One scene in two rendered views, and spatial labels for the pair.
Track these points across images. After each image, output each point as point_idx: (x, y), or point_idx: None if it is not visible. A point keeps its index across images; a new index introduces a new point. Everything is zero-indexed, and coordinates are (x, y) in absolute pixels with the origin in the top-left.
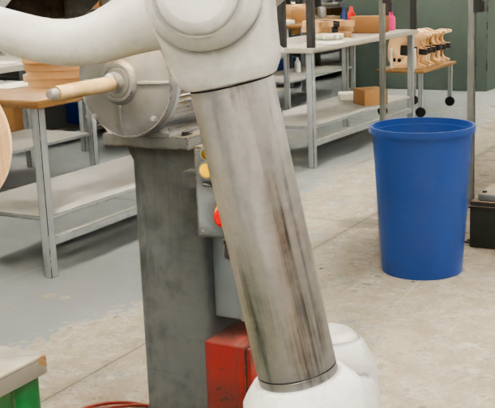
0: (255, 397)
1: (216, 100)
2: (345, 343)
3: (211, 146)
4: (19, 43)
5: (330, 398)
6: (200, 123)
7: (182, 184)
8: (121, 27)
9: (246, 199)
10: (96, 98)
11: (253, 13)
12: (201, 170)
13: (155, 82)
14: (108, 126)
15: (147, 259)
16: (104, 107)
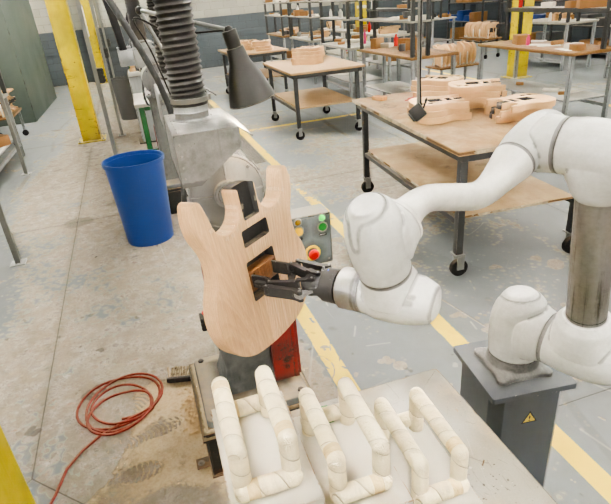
0: (591, 333)
1: None
2: (539, 293)
3: (606, 229)
4: (478, 203)
5: None
6: (601, 220)
7: None
8: (517, 178)
9: None
10: (208, 208)
11: None
12: (296, 232)
13: (256, 188)
14: (217, 224)
15: None
16: (217, 212)
